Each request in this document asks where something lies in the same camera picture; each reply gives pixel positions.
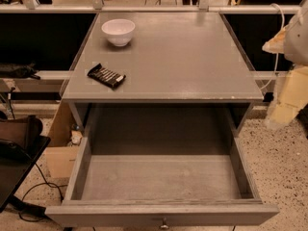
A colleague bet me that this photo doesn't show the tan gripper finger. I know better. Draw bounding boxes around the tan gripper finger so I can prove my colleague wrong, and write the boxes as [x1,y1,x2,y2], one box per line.
[265,65,308,130]
[262,28,286,54]

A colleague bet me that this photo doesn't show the grey top drawer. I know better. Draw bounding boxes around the grey top drawer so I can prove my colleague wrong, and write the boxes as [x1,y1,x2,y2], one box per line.
[44,103,281,231]

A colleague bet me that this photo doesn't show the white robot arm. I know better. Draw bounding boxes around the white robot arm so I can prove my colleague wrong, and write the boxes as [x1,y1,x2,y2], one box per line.
[262,8,308,129]

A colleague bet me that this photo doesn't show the grey drawer cabinet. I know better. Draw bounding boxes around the grey drawer cabinet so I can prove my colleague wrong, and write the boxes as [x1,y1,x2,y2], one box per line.
[63,12,263,142]

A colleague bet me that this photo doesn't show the white bowl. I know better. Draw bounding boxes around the white bowl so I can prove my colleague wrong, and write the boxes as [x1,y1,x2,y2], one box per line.
[101,19,136,47]

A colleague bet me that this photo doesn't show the black snack bar wrapper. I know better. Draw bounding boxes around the black snack bar wrapper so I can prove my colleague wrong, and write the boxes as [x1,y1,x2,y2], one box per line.
[88,64,126,89]

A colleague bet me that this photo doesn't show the cardboard box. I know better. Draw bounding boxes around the cardboard box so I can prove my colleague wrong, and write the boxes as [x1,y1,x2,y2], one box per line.
[44,102,82,178]

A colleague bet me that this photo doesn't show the brown bag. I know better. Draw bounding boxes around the brown bag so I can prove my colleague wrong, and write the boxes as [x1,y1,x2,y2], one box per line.
[0,115,43,150]

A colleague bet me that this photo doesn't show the black side table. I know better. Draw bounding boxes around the black side table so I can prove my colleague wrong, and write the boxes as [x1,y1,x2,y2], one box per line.
[0,136,50,218]

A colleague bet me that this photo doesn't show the white cable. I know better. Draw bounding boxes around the white cable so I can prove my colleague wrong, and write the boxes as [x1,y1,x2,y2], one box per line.
[259,3,287,91]

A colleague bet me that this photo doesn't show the metal rail frame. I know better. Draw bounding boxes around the metal rail frame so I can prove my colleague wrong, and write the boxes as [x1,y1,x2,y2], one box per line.
[0,0,308,93]

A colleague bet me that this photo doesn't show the black floor cable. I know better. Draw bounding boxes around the black floor cable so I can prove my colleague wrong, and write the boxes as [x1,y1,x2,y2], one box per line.
[17,163,69,223]

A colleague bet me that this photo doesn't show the black cloth on rail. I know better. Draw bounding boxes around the black cloth on rail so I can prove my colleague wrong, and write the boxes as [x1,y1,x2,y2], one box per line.
[0,63,40,80]

